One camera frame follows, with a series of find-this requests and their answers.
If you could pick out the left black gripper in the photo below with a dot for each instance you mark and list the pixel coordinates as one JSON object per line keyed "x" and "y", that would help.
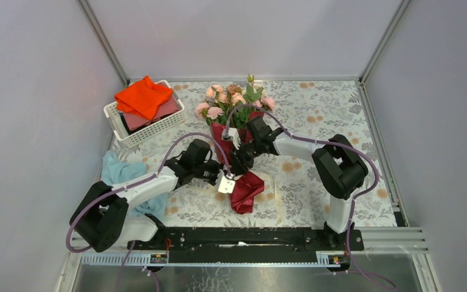
{"x": 217, "y": 166}

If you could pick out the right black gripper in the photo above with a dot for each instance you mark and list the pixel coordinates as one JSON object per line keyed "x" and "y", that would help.
{"x": 239, "y": 161}

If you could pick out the pink fake flower bunch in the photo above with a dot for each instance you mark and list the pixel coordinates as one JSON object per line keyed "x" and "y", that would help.
{"x": 267, "y": 103}

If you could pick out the dark red wrapping paper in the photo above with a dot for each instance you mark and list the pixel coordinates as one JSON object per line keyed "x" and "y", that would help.
{"x": 247, "y": 187}

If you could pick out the dried brown fake flower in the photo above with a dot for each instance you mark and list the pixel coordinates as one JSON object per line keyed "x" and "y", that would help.
{"x": 232, "y": 89}

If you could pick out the peach fake flower stem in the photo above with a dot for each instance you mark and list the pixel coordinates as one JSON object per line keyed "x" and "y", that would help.
{"x": 218, "y": 95}

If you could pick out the cream ribbon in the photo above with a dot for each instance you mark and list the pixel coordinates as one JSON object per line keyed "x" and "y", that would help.
{"x": 213, "y": 209}

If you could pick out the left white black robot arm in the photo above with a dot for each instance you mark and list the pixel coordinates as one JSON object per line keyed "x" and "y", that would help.
{"x": 101, "y": 219}

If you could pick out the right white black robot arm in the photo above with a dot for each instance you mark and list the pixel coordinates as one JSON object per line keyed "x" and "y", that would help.
{"x": 341, "y": 169}

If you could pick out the floral patterned tablecloth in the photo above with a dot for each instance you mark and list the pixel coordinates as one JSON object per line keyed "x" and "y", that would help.
{"x": 313, "y": 109}

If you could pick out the orange folded cloth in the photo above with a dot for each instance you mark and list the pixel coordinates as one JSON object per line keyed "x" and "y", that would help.
{"x": 143, "y": 98}

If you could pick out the light blue cloth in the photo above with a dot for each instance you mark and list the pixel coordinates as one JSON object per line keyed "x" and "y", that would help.
{"x": 115, "y": 171}

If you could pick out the white plastic basket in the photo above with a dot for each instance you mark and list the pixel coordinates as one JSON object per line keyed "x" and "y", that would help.
{"x": 131, "y": 130}

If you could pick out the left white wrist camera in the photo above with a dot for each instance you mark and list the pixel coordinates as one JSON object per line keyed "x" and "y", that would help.
{"x": 225, "y": 183}

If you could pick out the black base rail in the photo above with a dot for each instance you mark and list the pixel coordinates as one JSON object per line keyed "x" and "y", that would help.
{"x": 248, "y": 245}

